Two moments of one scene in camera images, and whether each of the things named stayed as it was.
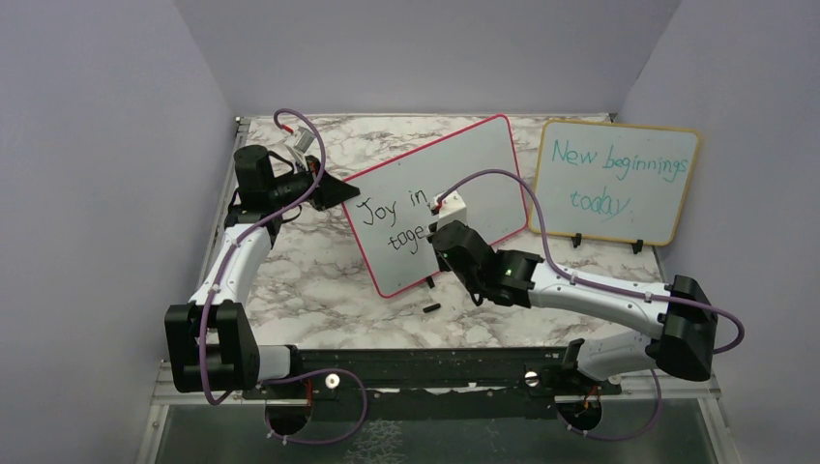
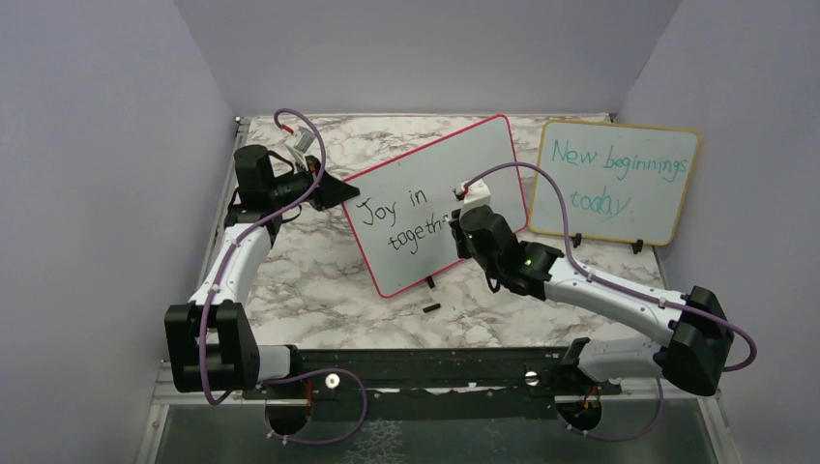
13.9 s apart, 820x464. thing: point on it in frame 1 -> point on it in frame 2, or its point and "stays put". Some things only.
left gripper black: (332, 190) stays put
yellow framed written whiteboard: (613, 182) stays put
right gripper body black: (471, 284) -> (463, 247)
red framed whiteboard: (392, 213) stays put
